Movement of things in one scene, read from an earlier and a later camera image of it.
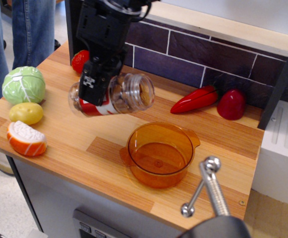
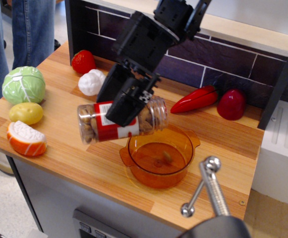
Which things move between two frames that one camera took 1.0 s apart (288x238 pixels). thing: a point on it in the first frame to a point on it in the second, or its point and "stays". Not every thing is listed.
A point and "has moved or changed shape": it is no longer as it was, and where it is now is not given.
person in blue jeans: x=32 y=40 stays
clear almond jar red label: x=128 y=93 has moved or changed shape
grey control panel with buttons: x=86 y=225 stays
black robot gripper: x=104 y=25 to x=140 y=46
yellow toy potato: x=30 y=113 stays
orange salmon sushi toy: x=25 y=140 stays
